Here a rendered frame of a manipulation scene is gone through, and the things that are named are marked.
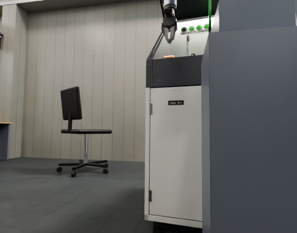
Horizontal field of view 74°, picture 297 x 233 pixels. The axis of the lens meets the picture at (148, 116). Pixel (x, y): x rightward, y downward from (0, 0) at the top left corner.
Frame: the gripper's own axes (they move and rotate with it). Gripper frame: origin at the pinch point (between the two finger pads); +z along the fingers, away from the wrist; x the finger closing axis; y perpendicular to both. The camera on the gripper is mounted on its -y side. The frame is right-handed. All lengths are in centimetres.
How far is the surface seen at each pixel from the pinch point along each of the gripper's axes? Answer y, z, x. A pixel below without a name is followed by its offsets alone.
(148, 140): -2, 56, 11
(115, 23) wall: 213, -143, 141
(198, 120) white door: -2.1, 44.8, -15.8
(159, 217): -2, 96, 5
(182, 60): -2.0, 12.6, -7.8
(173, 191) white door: -2, 82, -3
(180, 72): -2.0, 19.3, -6.3
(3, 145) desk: 156, 81, 324
